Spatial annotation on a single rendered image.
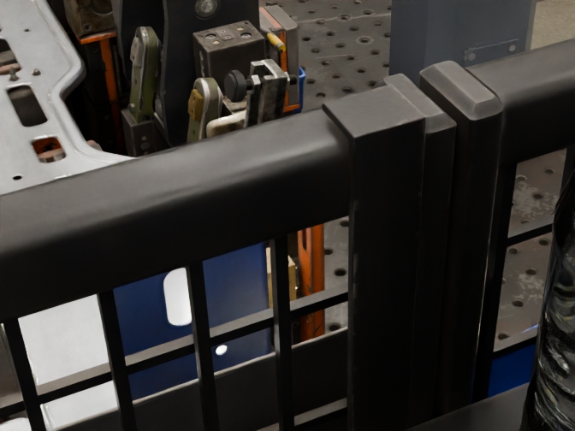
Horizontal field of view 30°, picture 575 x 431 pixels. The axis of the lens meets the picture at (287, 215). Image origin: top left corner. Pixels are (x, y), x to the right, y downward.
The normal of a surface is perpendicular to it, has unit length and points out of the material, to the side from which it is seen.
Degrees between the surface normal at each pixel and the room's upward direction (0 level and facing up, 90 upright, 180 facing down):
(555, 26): 0
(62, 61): 0
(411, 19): 90
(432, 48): 90
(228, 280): 90
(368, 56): 0
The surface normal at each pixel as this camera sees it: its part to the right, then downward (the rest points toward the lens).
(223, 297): 0.41, 0.55
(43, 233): 0.27, -0.16
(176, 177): -0.03, -0.79
